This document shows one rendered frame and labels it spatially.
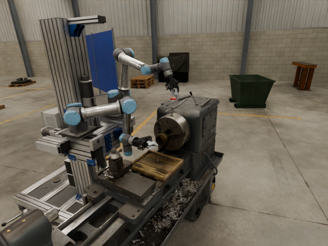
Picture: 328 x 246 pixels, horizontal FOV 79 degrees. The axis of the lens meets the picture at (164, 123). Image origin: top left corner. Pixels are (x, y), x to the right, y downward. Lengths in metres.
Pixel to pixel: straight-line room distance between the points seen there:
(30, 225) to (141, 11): 12.11
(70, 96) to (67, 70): 0.23
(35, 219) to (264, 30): 11.46
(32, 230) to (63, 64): 1.31
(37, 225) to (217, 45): 11.16
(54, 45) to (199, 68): 10.21
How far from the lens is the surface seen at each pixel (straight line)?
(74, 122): 1.59
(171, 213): 1.69
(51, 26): 1.98
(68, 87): 1.95
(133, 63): 1.81
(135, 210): 1.29
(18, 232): 1.05
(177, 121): 1.66
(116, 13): 13.25
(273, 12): 11.89
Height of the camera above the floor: 1.80
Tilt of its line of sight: 21 degrees down
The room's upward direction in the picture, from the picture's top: 2 degrees counter-clockwise
